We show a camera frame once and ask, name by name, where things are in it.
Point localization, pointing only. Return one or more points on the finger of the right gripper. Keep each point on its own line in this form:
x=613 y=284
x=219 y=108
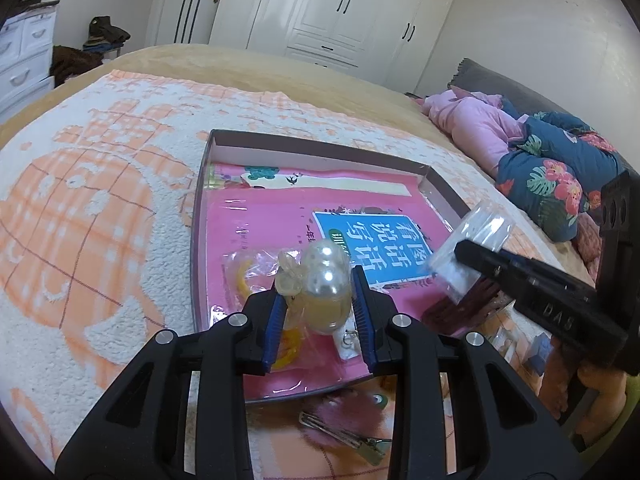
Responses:
x=555 y=286
x=525 y=264

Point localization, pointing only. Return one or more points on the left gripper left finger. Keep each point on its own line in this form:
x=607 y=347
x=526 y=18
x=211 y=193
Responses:
x=177 y=410

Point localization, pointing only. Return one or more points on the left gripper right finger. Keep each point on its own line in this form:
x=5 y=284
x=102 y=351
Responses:
x=501 y=430

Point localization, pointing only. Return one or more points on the clear bag with white pieces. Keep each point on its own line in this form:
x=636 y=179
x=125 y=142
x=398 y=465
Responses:
x=457 y=265

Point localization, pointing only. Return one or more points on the small blue plastic box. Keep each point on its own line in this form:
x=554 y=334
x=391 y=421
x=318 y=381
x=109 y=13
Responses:
x=538 y=354

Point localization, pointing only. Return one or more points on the pink pompom hair clip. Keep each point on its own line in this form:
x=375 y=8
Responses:
x=347 y=419

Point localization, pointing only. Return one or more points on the yellow rings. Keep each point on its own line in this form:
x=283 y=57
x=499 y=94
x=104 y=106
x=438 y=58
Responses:
x=250 y=279

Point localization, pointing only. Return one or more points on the pearl clear hair claw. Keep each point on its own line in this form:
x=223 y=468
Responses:
x=316 y=287

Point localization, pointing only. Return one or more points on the white cloud hair claw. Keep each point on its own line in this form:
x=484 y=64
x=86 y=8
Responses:
x=506 y=337

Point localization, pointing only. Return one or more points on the earrings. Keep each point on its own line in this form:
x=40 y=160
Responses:
x=346 y=342

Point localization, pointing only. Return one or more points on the right hand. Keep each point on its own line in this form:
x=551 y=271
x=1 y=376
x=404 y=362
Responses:
x=565 y=383

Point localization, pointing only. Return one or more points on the pink knitted blanket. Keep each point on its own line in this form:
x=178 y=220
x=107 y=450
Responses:
x=588 y=244

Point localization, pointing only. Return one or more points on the floral blue quilt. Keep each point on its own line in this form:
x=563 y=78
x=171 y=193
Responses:
x=556 y=172

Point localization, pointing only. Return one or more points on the grey headboard cushion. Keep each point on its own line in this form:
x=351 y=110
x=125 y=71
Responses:
x=477 y=78

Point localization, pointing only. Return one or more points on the pink book in tray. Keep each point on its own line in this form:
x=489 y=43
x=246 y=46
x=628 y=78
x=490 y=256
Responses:
x=301 y=232

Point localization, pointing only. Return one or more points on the brown cardboard box tray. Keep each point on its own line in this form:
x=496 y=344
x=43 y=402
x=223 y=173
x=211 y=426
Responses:
x=268 y=150

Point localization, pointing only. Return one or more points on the orange white plush blanket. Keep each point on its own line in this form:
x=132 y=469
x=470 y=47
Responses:
x=97 y=186

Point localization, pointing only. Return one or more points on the bed with tan cover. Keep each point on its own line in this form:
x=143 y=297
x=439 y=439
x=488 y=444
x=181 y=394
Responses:
x=250 y=70

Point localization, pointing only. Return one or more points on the white wardrobe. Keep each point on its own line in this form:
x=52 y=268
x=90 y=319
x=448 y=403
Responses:
x=386 y=42

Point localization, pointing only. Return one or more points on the dark brown bag on floor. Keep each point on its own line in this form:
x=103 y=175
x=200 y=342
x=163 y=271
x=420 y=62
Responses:
x=69 y=62

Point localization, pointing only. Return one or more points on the dark clothes pile on stool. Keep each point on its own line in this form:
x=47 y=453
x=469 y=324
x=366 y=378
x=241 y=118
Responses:
x=104 y=37

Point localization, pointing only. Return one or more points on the white drawer cabinet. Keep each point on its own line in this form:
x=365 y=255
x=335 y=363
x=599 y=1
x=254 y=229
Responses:
x=26 y=57

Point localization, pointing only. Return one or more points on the white door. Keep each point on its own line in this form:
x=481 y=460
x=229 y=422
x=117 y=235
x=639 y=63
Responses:
x=180 y=22

